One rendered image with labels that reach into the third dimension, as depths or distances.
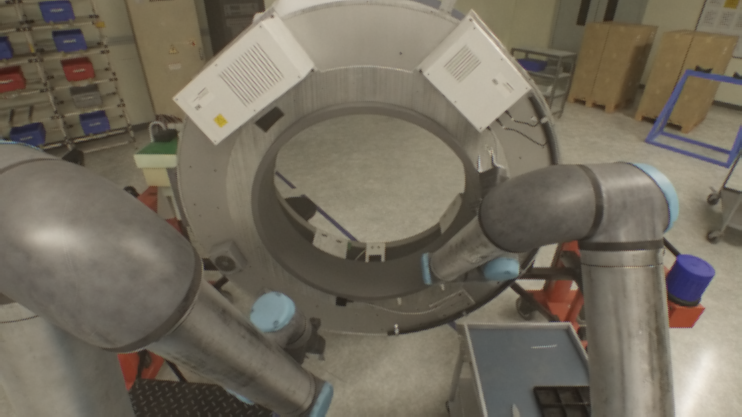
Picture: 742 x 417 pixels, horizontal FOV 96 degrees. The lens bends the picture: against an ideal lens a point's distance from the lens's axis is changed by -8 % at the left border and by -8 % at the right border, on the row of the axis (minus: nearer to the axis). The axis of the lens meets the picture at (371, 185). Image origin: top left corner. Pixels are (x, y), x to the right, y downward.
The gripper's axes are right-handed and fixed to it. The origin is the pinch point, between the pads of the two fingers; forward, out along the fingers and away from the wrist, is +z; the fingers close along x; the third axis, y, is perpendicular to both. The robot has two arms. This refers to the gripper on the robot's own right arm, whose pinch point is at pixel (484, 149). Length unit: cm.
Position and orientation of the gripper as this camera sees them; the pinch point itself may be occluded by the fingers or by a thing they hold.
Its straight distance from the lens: 112.3
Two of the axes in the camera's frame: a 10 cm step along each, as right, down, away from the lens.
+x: 5.7, -3.0, -7.7
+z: 0.4, -9.2, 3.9
